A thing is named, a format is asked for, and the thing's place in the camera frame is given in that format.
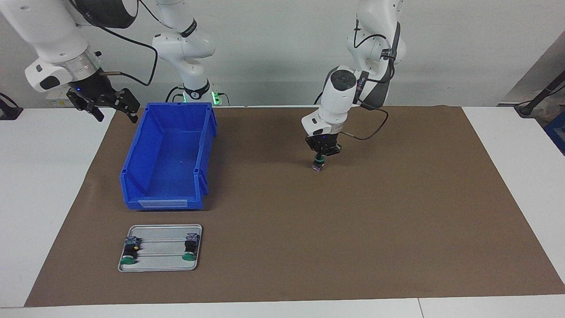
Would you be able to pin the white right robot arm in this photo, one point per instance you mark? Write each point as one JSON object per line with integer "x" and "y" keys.
{"x": 48, "y": 31}

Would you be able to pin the green push button yellow mark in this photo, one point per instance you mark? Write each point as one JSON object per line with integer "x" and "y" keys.
{"x": 129, "y": 251}

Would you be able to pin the black clamp stand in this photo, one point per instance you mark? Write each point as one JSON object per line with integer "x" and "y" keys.
{"x": 9, "y": 112}

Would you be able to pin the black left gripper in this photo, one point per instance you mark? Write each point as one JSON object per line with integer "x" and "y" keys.
{"x": 324, "y": 145}

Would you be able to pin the brown table mat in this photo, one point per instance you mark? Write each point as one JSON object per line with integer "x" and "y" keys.
{"x": 331, "y": 229}

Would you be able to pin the blue plastic storage bin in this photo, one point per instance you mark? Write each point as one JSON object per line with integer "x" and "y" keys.
{"x": 170, "y": 168}

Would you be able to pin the black tripod pole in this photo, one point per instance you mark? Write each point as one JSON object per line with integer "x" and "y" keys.
{"x": 525, "y": 110}

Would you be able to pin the blue crate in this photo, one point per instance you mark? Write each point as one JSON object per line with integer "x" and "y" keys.
{"x": 557, "y": 128}

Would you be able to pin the green push button switch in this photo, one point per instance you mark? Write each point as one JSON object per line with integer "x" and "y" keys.
{"x": 318, "y": 167}
{"x": 190, "y": 248}

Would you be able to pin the silver metal tray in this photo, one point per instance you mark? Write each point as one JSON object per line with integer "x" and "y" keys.
{"x": 163, "y": 263}

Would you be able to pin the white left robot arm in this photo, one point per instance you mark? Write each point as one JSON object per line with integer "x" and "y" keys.
{"x": 337, "y": 97}

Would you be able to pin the green lit base connector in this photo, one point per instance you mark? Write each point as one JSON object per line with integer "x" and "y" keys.
{"x": 217, "y": 97}

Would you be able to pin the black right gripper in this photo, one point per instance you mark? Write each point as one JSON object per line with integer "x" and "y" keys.
{"x": 92, "y": 92}

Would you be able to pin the white wall box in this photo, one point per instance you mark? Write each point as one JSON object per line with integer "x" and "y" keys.
{"x": 57, "y": 99}

